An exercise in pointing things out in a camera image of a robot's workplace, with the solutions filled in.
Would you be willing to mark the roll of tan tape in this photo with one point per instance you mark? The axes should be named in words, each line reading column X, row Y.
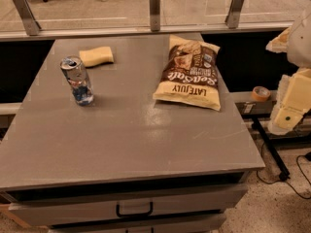
column 260, row 93

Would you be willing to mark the yellow sponge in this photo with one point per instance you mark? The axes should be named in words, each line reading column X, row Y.
column 96, row 56

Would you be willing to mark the Late July chips bag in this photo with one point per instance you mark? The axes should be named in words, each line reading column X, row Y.
column 191, row 75

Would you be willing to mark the left metal railing bracket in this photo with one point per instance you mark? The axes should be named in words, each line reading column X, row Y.
column 29, row 22

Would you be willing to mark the metal railing bracket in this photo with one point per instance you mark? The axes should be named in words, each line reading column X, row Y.
column 29, row 22
column 234, row 12
column 154, row 15

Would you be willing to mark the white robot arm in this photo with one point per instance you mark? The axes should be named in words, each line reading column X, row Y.
column 299, row 41

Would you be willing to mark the right metal railing bracket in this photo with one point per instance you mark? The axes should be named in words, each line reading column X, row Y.
column 234, row 12

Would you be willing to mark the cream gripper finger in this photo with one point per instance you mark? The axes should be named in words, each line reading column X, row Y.
column 293, row 101
column 279, row 43

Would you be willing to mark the silver blue redbull can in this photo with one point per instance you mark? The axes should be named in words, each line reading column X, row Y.
column 77, row 77

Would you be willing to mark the middle metal railing bracket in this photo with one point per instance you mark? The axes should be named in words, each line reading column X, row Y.
column 154, row 15

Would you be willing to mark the lower grey drawer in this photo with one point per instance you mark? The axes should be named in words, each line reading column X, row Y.
column 174, row 224

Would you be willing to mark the grey drawer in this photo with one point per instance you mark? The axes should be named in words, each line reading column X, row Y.
column 129, row 204
column 174, row 224

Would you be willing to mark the black metal leg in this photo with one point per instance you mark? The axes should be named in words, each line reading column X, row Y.
column 284, row 172

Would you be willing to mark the upper grey drawer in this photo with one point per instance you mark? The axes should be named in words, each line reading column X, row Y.
column 129, row 204

